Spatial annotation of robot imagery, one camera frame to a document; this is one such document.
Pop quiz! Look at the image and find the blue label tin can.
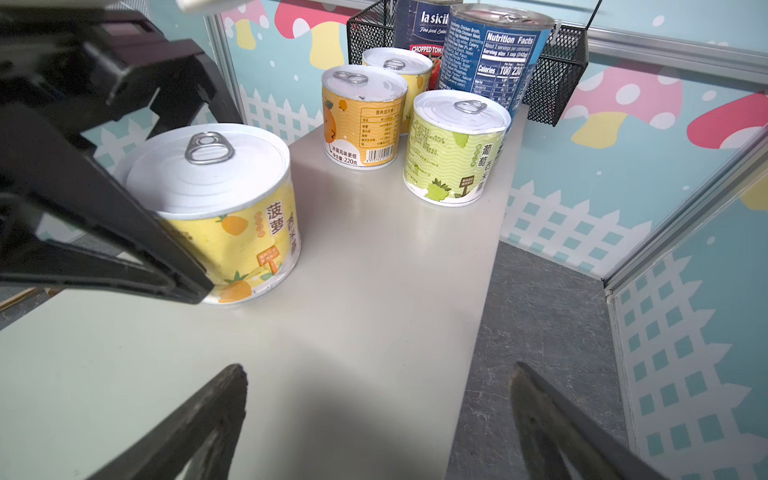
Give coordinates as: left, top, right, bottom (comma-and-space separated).
437, 3, 556, 116

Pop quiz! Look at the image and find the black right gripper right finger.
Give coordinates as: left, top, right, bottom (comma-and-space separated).
510, 362, 663, 479

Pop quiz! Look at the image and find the grey metal cabinet counter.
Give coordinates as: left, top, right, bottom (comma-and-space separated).
1, 113, 526, 479

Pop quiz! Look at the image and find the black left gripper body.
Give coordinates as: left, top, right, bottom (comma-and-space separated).
1, 6, 185, 144

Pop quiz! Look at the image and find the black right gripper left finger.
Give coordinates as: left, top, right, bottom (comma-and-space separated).
91, 364, 248, 479

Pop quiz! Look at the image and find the green can white lid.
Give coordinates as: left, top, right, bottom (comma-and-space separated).
403, 90, 512, 207

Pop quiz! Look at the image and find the dark blue red label can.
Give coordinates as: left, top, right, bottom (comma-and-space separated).
393, 0, 461, 90

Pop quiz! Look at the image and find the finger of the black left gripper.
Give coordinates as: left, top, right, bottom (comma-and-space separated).
1, 103, 213, 304
148, 39, 243, 138

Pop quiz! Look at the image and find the black wire mesh basket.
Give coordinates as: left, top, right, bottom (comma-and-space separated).
346, 0, 590, 126

